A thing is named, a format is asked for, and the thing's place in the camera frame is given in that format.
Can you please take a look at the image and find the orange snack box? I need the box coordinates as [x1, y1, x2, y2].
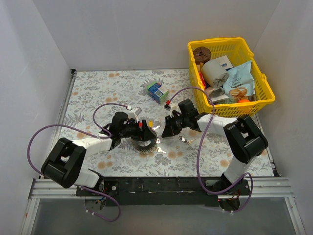
[199, 72, 206, 89]

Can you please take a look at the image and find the grey wrapped paper roll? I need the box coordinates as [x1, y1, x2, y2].
[201, 60, 229, 88]

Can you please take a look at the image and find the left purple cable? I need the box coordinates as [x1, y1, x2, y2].
[26, 102, 134, 222]

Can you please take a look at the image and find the green sponge pack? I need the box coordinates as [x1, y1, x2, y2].
[146, 81, 169, 104]

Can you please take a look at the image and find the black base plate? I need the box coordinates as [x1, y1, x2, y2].
[75, 175, 250, 209]

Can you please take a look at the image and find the aluminium rail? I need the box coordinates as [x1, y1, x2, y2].
[20, 176, 305, 235]

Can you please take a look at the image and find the brown paper cup stack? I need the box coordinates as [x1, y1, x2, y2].
[193, 47, 211, 65]

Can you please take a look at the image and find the clear plastic bag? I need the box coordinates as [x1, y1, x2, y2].
[205, 87, 229, 103]

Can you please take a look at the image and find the purple cable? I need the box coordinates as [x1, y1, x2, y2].
[26, 102, 134, 222]
[167, 87, 252, 213]

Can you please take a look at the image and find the black key tag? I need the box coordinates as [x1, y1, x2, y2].
[179, 136, 187, 142]

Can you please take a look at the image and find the floral tablecloth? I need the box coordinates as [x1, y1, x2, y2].
[48, 69, 274, 177]

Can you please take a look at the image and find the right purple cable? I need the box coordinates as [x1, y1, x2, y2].
[167, 87, 252, 213]

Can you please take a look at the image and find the brass key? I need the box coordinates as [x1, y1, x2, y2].
[156, 147, 166, 154]

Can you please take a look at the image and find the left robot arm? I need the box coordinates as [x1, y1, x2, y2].
[41, 112, 157, 196]

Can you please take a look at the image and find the white blue box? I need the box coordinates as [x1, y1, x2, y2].
[216, 55, 234, 71]

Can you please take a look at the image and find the yellow plastic basket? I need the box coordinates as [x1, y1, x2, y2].
[188, 37, 275, 118]

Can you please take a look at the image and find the cassava chips bag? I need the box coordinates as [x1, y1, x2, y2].
[223, 60, 255, 101]

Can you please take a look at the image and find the orange ball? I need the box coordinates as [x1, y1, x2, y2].
[238, 99, 250, 103]

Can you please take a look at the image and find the metal toothed key ring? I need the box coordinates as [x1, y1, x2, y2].
[133, 129, 158, 155]

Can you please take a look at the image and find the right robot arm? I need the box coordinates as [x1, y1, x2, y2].
[161, 99, 268, 195]

